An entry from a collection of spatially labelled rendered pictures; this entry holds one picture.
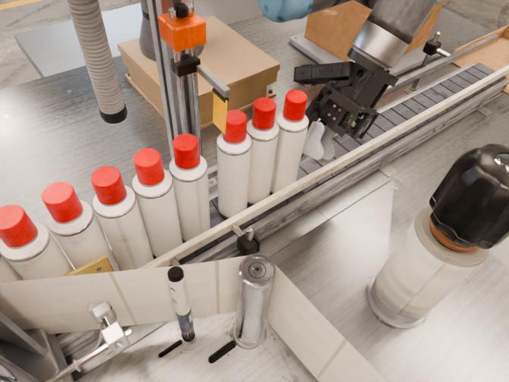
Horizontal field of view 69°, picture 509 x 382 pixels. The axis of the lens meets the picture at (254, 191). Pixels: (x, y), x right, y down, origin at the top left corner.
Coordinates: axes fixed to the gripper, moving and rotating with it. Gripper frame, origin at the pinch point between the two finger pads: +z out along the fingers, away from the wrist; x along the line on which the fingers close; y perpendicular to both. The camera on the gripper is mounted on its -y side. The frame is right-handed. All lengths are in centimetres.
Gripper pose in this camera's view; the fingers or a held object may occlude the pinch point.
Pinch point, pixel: (296, 154)
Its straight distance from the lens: 69.0
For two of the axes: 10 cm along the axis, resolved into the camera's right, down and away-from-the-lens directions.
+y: 5.9, 6.4, -4.8
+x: 6.6, -0.5, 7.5
